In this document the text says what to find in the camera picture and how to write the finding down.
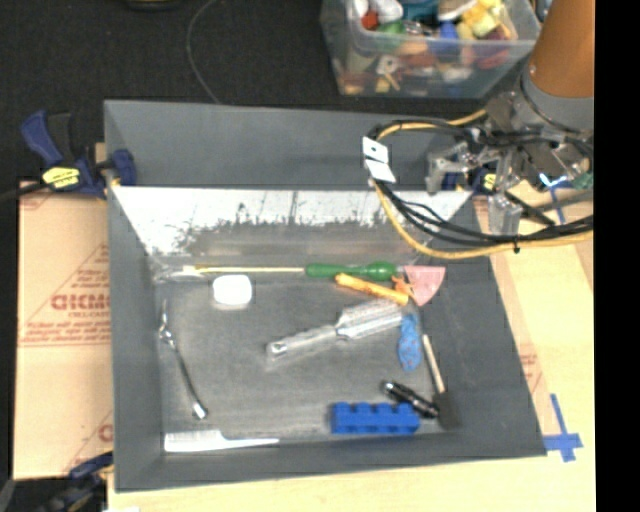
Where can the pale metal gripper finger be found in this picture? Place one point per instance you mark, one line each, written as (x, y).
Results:
(504, 212)
(440, 167)

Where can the silver clear hairbrush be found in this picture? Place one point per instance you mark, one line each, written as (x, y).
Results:
(350, 322)

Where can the blue speckled toy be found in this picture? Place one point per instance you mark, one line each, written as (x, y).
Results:
(409, 342)

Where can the orange yellow stick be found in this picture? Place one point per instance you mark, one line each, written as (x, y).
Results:
(370, 288)

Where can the blue toy brick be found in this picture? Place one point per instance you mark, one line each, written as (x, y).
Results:
(374, 419)

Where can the metal spoon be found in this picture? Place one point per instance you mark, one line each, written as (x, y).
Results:
(182, 367)

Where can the black pen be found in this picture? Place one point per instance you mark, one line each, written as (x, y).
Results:
(410, 397)

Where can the brown cardboard board red print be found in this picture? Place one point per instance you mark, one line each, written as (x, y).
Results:
(60, 380)

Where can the pink triangular piece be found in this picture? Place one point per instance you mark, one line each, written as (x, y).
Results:
(425, 281)

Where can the white comb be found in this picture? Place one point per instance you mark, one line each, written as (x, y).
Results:
(200, 442)

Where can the white rounded block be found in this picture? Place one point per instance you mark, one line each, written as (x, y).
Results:
(232, 290)

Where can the grey metal bin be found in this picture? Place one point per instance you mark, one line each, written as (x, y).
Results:
(240, 360)

